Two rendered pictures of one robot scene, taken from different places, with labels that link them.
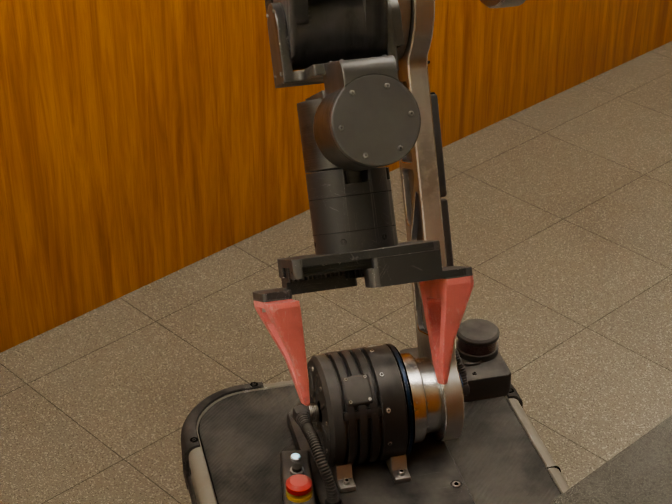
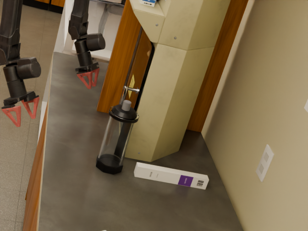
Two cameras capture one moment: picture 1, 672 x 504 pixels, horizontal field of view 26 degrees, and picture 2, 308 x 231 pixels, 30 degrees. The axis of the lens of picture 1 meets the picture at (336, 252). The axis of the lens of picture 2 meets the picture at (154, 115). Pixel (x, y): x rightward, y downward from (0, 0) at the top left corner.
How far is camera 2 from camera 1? 1.45 m
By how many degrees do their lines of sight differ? 54
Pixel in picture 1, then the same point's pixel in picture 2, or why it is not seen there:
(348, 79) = (31, 62)
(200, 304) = not seen: outside the picture
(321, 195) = (15, 85)
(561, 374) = not seen: outside the picture
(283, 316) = (19, 108)
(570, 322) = not seen: outside the picture
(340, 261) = (23, 96)
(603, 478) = (49, 133)
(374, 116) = (35, 68)
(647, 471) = (53, 130)
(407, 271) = (31, 97)
